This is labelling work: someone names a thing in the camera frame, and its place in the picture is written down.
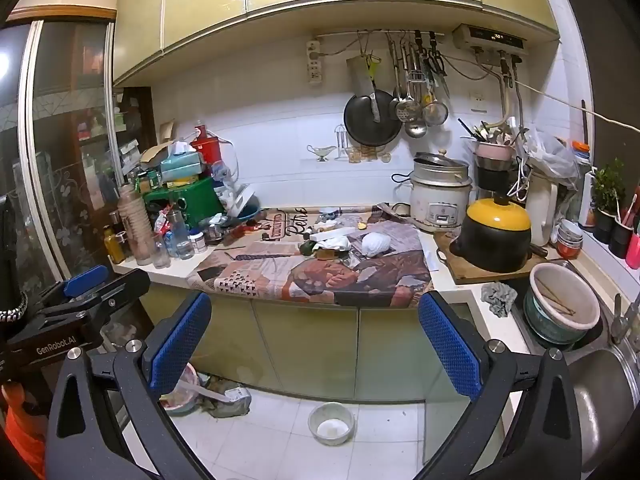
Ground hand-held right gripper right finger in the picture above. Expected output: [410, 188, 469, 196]
[417, 290, 596, 480]

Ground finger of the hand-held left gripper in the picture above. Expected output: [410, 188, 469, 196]
[10, 269, 152, 347]
[30, 265, 111, 312]

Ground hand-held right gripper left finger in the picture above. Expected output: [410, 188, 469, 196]
[44, 290, 213, 480]

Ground white paper ball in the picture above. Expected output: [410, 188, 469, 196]
[361, 232, 396, 259]

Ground white bowl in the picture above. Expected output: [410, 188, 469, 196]
[307, 402, 356, 446]

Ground white wrapper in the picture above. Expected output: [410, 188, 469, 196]
[315, 234, 353, 252]

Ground yellow oil bottle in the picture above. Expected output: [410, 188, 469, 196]
[103, 225, 126, 265]

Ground pink bowl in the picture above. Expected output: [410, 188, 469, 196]
[160, 362, 202, 414]

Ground stack of brown cups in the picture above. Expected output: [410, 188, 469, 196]
[117, 184, 156, 266]

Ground grey dish cloth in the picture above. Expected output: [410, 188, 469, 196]
[481, 282, 518, 318]

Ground crumpled grey packaging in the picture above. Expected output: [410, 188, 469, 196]
[205, 375, 251, 419]

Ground clear bottle steel cap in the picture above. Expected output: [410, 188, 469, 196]
[167, 207, 196, 261]

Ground wooden cutting board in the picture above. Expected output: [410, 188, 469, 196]
[432, 232, 551, 285]

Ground steel perforated cup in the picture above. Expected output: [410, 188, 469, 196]
[200, 212, 231, 241]

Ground black pot yellow lid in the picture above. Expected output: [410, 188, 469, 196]
[449, 195, 533, 273]

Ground wooden chopsticks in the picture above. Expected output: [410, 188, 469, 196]
[537, 285, 576, 317]

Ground glass door cabinet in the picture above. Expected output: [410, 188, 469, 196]
[0, 10, 122, 311]

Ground green plastic box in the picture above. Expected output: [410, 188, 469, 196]
[142, 176, 226, 222]

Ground lower cabinets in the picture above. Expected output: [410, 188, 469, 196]
[140, 280, 482, 407]

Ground red figurine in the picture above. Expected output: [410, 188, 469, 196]
[225, 222, 262, 242]

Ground teal tissue pack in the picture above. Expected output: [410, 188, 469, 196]
[160, 141, 206, 181]

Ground newspaper print tablecloth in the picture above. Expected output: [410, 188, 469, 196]
[187, 205, 441, 308]

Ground white rice cooker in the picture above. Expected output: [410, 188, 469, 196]
[407, 150, 473, 233]

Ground blue basin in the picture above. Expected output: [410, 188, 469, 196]
[234, 202, 262, 224]

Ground cardboard box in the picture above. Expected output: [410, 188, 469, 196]
[140, 120, 182, 167]

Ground white rectangular tray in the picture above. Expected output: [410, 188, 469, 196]
[220, 185, 258, 216]

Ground blue print plastic bag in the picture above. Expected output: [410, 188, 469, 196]
[212, 160, 241, 196]

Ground stacked bowls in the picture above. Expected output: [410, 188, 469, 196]
[556, 220, 585, 259]

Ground white jug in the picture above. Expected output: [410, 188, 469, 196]
[525, 170, 560, 247]

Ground red tin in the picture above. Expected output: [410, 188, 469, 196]
[189, 120, 223, 166]

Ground steel sink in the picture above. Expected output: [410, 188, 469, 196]
[510, 260, 640, 476]

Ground steel faucet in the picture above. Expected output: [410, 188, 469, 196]
[607, 290, 640, 347]

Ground black cup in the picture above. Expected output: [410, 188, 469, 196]
[607, 210, 636, 259]

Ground pink utensil pot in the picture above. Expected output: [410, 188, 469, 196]
[472, 140, 516, 161]

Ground clear plastic bag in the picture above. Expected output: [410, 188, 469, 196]
[520, 127, 581, 192]

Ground steel ladle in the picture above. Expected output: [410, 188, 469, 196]
[403, 42, 429, 139]

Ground potted green plant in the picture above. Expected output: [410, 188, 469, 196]
[590, 157, 627, 245]

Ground mesh strainer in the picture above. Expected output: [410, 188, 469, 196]
[422, 80, 449, 127]

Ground black wok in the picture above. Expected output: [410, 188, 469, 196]
[343, 89, 403, 147]

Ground steel skimmer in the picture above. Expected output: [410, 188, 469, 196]
[387, 35, 423, 123]

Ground black kitchen scissors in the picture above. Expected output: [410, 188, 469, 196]
[427, 35, 452, 97]

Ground steel cleaver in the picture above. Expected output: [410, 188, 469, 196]
[346, 55, 383, 123]

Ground white power strip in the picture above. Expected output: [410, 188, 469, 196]
[305, 39, 324, 85]

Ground white water heater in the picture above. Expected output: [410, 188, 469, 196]
[452, 23, 531, 54]

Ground thin string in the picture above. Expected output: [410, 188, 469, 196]
[440, 52, 640, 134]

